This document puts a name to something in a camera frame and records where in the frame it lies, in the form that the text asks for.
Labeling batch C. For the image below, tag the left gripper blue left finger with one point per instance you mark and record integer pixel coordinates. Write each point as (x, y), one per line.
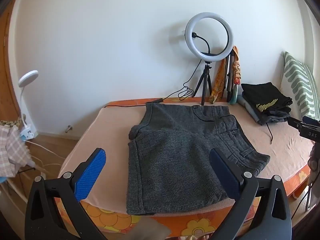
(42, 217)

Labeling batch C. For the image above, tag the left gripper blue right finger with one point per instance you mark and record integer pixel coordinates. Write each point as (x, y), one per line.
(272, 219)

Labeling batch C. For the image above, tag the grey tweed pants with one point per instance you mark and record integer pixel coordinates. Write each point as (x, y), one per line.
(169, 168)

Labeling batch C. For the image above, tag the green white striped pillow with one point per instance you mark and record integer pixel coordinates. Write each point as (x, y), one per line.
(299, 84)

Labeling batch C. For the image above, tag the black folded clothes stack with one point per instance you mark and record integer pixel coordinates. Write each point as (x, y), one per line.
(265, 103)

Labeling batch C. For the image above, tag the orange floral bed sheet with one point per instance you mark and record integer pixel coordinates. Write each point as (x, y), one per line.
(106, 202)

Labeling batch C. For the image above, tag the checkered cloth on chair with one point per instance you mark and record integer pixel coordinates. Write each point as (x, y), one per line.
(14, 152)

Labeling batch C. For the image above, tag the colourful doll figure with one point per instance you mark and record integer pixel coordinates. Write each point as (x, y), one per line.
(236, 82)

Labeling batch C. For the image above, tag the orange patterned scarf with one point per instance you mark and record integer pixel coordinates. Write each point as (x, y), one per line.
(220, 79)

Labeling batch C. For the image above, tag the black tripod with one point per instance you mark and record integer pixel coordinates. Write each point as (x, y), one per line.
(206, 83)

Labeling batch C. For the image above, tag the white ring light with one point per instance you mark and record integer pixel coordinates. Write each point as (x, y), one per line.
(209, 36)

